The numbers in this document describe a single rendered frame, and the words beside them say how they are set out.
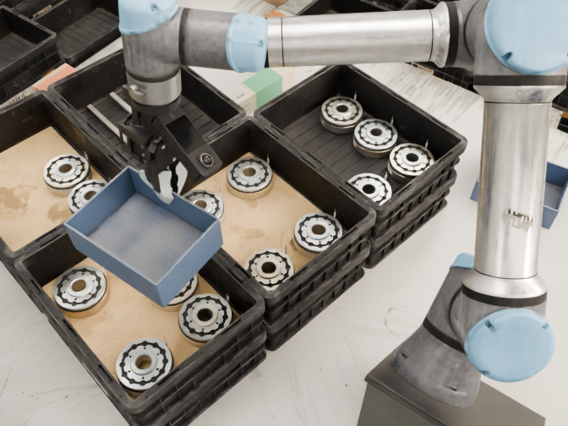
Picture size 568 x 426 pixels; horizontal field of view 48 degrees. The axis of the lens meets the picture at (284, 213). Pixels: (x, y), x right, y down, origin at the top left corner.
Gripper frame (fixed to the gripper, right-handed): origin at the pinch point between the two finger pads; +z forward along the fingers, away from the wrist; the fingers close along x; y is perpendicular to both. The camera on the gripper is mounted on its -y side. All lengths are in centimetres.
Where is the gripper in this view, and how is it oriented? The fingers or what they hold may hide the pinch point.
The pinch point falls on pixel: (173, 198)
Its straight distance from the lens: 107.1
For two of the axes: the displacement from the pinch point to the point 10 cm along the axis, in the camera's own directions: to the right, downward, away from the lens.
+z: -0.7, 6.9, 7.2
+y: -7.9, -4.8, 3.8
